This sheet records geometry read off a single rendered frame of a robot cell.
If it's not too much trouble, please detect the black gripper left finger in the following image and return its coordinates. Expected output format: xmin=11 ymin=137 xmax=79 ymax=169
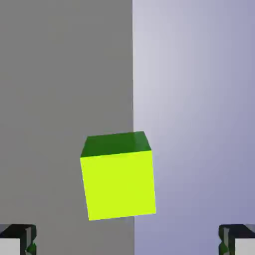
xmin=0 ymin=224 xmax=37 ymax=255

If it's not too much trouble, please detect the small yellow-green cube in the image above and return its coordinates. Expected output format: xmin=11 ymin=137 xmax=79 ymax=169
xmin=79 ymin=130 xmax=157 ymax=222

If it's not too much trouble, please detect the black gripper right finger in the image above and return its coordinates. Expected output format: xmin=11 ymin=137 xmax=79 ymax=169
xmin=218 ymin=223 xmax=255 ymax=255

